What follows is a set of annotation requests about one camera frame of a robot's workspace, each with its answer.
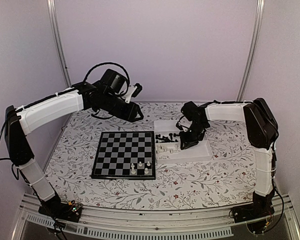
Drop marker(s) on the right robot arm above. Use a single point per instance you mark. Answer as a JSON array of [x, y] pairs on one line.
[[262, 132]]

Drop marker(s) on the black grey chessboard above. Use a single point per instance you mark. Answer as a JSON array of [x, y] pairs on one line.
[[117, 150]]

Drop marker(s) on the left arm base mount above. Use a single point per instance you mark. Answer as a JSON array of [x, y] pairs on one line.
[[61, 208]]

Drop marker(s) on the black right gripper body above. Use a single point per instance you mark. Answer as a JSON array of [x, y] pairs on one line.
[[194, 136]]

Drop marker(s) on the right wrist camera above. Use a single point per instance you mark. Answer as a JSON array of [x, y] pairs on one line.
[[180, 126]]

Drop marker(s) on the black chess pieces pile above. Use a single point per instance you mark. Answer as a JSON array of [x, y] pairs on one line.
[[167, 138]]

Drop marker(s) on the right metal frame post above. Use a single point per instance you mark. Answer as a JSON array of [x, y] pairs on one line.
[[260, 5]]

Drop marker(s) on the white chess pieces pile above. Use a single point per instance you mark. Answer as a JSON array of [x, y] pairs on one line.
[[164, 152]]

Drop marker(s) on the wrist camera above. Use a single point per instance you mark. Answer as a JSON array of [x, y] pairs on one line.
[[180, 126], [132, 92]]

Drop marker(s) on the white plastic tray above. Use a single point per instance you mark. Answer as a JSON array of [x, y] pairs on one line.
[[199, 153]]

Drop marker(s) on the metal frame post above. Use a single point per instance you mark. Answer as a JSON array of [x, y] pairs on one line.
[[260, 5], [52, 12]]

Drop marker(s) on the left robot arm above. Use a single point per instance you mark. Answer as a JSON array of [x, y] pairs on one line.
[[112, 94]]

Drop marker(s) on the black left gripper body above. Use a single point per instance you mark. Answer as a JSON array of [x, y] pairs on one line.
[[112, 107]]

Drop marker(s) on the left metal frame post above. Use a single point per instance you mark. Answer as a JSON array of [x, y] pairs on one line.
[[52, 12]]

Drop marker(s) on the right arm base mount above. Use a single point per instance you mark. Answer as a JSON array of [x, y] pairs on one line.
[[258, 217]]

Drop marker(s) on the aluminium front rail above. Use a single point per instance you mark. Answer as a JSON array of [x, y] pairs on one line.
[[98, 223]]

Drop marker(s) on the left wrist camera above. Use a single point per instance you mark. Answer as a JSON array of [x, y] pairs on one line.
[[132, 92]]

